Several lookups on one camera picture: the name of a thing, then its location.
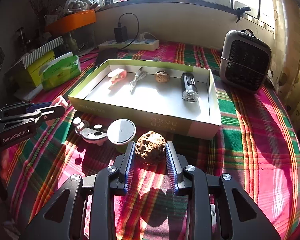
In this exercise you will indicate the yellow box striped lid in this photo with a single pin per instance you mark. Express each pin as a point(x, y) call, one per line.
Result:
point(26, 71)

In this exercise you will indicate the green tissue pack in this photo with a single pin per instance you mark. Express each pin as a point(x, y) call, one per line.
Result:
point(59, 70)

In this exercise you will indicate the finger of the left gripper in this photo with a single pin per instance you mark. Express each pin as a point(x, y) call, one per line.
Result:
point(35, 106)
point(48, 113)

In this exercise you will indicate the white power strip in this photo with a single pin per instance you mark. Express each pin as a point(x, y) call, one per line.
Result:
point(149, 45)

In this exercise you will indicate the brown carved walnut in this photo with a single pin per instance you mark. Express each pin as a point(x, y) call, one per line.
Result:
point(150, 148)
point(162, 76)

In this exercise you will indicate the round white mirror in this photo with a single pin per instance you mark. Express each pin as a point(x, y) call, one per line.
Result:
point(121, 131)

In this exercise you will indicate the black charger with cable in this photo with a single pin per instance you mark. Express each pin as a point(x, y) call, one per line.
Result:
point(121, 32)

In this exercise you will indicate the black smartphone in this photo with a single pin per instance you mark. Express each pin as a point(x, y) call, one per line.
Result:
point(105, 55)

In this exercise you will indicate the shallow white cardboard box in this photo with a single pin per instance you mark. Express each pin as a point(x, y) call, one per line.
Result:
point(147, 103)

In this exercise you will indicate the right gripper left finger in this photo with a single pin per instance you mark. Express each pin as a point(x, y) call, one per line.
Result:
point(127, 169)

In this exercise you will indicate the black silver flashlight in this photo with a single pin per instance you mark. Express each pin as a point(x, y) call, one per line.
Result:
point(189, 88)

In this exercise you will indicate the small white desk fan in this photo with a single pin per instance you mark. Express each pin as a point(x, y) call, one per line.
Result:
point(245, 60)

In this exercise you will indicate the orange tray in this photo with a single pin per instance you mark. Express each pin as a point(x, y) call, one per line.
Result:
point(71, 22)

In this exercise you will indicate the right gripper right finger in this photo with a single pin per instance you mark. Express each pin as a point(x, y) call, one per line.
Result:
point(175, 171)

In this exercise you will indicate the white black game controller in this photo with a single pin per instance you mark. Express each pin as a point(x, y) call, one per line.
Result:
point(93, 135)

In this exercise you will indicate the pink oblong case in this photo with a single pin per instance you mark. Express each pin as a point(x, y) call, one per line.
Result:
point(117, 75)

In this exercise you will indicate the white plastic bags pile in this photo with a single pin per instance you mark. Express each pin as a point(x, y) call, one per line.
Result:
point(73, 6)

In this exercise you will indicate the plaid red tablecloth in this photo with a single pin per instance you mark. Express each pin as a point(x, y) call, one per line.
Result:
point(256, 144)

